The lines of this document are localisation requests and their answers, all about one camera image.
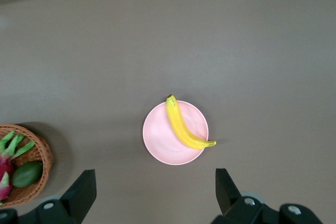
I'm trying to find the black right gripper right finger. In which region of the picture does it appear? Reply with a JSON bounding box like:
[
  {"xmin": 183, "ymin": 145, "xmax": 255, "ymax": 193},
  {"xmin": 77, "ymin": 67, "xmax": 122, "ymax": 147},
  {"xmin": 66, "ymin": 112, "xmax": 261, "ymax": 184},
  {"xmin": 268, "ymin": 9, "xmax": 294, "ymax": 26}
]
[{"xmin": 212, "ymin": 168, "xmax": 280, "ymax": 224}]

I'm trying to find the brown table cover mat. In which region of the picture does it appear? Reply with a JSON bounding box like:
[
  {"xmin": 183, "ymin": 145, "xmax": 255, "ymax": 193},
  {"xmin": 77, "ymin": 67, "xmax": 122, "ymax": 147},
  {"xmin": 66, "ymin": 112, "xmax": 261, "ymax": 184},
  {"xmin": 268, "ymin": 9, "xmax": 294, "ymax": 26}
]
[{"xmin": 0, "ymin": 0, "xmax": 336, "ymax": 224}]

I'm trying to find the pink dragon fruit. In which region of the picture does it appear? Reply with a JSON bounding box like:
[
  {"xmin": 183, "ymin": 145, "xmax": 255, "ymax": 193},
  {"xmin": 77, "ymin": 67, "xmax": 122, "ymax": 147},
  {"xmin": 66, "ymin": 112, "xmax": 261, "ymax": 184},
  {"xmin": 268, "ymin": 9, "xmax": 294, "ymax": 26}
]
[{"xmin": 0, "ymin": 130, "xmax": 36, "ymax": 205}]

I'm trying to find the yellow banana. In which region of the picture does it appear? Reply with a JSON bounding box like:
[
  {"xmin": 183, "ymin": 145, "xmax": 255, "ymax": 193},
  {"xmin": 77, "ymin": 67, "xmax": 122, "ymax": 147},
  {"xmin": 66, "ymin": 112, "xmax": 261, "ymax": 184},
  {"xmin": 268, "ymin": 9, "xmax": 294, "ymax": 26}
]
[{"xmin": 165, "ymin": 94, "xmax": 217, "ymax": 150}]

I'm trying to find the brown wicker basket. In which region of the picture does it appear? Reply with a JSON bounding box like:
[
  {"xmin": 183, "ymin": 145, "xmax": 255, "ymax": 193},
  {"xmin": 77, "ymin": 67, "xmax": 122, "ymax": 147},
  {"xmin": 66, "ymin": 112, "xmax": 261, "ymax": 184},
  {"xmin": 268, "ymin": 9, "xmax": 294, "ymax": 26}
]
[{"xmin": 0, "ymin": 123, "xmax": 54, "ymax": 208}]

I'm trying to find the pink round plate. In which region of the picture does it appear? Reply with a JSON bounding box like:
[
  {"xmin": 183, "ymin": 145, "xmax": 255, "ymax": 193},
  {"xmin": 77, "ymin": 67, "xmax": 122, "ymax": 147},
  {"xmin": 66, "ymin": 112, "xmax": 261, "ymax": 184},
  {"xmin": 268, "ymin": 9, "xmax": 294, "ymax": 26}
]
[{"xmin": 142, "ymin": 100, "xmax": 209, "ymax": 166}]

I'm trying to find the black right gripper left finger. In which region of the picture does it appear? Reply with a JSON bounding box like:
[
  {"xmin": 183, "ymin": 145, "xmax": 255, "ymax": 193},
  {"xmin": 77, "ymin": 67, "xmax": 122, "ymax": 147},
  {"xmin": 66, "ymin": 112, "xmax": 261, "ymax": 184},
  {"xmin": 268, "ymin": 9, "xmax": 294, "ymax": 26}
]
[{"xmin": 19, "ymin": 169, "xmax": 97, "ymax": 224}]

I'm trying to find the green avocado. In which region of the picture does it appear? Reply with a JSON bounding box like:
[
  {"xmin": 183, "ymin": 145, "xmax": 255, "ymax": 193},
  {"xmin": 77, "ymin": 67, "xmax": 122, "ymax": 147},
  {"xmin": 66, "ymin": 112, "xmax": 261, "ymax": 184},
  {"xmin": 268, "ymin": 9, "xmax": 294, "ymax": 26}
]
[{"xmin": 12, "ymin": 161, "xmax": 44, "ymax": 189}]

